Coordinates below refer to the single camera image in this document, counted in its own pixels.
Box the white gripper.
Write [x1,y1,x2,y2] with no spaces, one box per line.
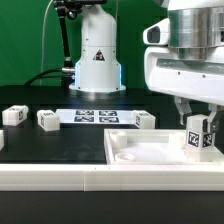
[143,19,224,133]

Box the white square tabletop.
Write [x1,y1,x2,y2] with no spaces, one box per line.
[104,129,224,165]

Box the white tag base sheet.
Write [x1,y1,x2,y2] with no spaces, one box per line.
[56,109,133,124]

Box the white obstacle fence front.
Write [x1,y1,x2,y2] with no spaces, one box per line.
[0,164,224,191]

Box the white block left edge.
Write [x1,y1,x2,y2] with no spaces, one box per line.
[0,130,4,151]

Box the black cable bundle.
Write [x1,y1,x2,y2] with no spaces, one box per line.
[23,68,75,87]

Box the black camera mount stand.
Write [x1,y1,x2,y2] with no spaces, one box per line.
[53,0,107,88]

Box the white cable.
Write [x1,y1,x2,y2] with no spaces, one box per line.
[39,0,55,87]

